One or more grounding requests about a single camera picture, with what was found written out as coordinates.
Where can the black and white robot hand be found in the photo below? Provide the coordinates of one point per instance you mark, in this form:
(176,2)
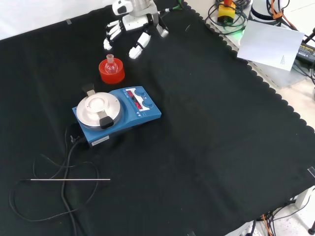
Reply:
(134,22)

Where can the clear glass round-bottom flask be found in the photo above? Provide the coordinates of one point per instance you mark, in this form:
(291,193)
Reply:
(110,68)

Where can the clear tape strip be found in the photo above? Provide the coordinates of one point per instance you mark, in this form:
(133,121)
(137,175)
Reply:
(191,233)
(311,171)
(69,21)

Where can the yellow stop button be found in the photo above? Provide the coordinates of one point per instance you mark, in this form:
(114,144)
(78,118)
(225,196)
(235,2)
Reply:
(226,12)

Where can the heater with blue base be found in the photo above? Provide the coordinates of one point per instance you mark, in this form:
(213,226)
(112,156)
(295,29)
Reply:
(147,115)

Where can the black cloth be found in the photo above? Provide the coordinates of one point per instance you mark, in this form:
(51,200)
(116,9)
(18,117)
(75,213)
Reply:
(197,123)

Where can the pale board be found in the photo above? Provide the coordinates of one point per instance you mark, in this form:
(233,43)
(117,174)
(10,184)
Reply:
(268,44)

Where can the thin steel probe rod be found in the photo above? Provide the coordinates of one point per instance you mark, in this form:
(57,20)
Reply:
(73,179)

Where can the black power adapter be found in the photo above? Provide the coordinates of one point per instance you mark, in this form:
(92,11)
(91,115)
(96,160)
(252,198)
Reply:
(306,52)

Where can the white table leg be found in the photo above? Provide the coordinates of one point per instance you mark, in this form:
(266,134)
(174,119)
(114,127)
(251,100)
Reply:
(304,201)

